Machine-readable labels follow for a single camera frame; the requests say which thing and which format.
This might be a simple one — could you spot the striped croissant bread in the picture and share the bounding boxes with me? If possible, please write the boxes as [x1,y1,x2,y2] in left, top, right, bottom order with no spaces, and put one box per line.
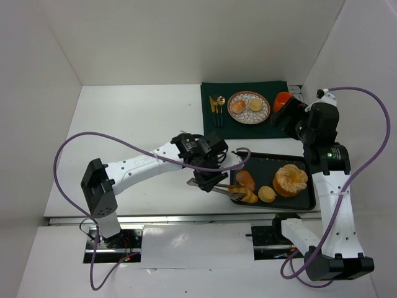
[228,186,258,204]

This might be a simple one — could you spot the black baking tray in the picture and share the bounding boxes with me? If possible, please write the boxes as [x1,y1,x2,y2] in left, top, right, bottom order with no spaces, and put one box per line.
[234,153,316,211]

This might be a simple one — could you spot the small pale round bun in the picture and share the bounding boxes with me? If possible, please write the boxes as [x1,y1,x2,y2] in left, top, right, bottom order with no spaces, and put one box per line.
[249,98,263,112]

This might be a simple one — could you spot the small flat round bun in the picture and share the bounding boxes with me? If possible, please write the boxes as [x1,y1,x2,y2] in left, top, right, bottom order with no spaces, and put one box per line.
[258,186,277,203]

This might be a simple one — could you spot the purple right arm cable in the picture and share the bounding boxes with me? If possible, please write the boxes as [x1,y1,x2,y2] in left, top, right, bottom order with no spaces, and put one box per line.
[280,86,392,286]

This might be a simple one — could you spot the orange mug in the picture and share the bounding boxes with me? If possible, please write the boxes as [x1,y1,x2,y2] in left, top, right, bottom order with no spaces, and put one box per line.
[273,92,293,112]

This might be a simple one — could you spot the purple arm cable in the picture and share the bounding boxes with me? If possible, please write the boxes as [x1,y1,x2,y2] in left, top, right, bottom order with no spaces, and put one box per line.
[280,86,392,286]
[53,132,252,291]

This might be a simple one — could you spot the gold fork green handle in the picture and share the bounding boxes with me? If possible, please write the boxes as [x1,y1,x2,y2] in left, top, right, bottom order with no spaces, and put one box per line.
[212,95,221,127]

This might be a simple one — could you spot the metal tongs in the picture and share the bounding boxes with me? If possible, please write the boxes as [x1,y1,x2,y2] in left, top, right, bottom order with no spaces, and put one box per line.
[187,178,246,202]

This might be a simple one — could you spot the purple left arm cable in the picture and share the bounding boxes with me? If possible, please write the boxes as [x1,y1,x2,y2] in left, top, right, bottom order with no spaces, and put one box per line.
[53,132,252,291]

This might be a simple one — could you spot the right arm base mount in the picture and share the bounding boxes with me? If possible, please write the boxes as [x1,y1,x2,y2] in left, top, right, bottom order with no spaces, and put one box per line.
[245,213,301,261]

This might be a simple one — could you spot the brown oblong glazed bread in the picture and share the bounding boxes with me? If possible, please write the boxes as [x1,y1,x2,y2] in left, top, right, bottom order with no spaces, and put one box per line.
[235,170,256,192]

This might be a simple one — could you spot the aluminium rail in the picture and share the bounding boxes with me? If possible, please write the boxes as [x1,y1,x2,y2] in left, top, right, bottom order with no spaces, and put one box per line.
[48,212,321,226]

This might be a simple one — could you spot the floral patterned ceramic plate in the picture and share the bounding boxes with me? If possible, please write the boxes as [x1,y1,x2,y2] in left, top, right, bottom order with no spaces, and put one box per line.
[227,91,271,125]

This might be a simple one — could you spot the gold knife green handle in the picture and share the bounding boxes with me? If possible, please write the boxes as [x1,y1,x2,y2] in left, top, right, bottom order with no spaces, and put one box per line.
[209,96,218,127]

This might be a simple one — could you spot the large sugared ring bread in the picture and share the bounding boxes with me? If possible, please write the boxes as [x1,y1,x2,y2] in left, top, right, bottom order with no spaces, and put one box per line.
[272,164,308,197]

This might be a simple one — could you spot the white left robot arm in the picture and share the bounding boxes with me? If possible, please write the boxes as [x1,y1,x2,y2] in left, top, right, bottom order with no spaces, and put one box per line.
[81,132,243,248]

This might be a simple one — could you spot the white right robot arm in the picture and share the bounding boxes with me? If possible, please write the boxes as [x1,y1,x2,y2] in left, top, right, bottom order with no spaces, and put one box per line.
[271,89,375,282]

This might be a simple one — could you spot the gold spoon green handle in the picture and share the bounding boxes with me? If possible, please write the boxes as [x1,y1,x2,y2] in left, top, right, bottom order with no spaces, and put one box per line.
[216,96,226,127]

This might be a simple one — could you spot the glazed round sesame bun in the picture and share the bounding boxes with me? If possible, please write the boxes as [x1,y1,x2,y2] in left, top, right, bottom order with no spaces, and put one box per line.
[231,100,246,114]

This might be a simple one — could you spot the dark green cloth placemat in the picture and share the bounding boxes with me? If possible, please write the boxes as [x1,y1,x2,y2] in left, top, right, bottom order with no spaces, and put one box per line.
[200,81,288,140]

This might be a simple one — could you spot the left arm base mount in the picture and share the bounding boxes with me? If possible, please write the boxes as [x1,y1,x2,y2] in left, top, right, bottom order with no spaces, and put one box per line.
[79,219,143,264]

